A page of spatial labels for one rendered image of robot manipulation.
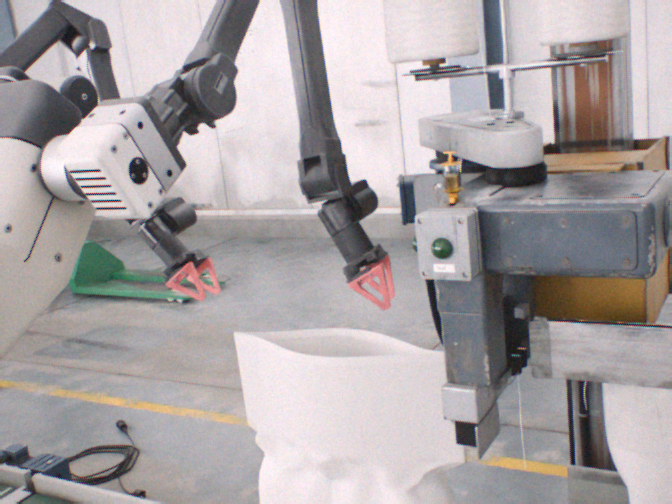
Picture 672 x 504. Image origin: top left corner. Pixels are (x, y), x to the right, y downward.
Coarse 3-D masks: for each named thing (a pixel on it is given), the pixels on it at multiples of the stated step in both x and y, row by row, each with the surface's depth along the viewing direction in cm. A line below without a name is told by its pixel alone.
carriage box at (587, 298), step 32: (544, 160) 139; (576, 160) 134; (608, 160) 130; (640, 160) 124; (544, 288) 135; (576, 288) 132; (608, 288) 129; (640, 288) 127; (608, 320) 131; (640, 320) 128
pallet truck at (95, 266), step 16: (80, 256) 629; (96, 256) 642; (112, 256) 656; (80, 272) 626; (96, 272) 639; (112, 272) 652; (128, 272) 649; (144, 272) 642; (160, 272) 636; (208, 272) 617; (80, 288) 618; (96, 288) 609; (112, 288) 602; (128, 288) 596; (144, 288) 591; (160, 288) 585
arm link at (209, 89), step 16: (224, 0) 121; (240, 0) 122; (256, 0) 125; (224, 16) 119; (240, 16) 121; (208, 32) 118; (224, 32) 118; (240, 32) 121; (208, 48) 115; (224, 48) 117; (192, 64) 116; (208, 64) 111; (224, 64) 114; (192, 80) 110; (208, 80) 111; (224, 80) 113; (192, 96) 110; (208, 96) 110; (224, 96) 113; (208, 112) 111; (224, 112) 112
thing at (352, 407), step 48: (240, 336) 155; (288, 336) 153; (336, 336) 151; (384, 336) 144; (288, 384) 145; (336, 384) 137; (384, 384) 135; (432, 384) 133; (288, 432) 149; (336, 432) 139; (384, 432) 137; (432, 432) 136; (288, 480) 148; (336, 480) 143; (384, 480) 137; (432, 480) 138
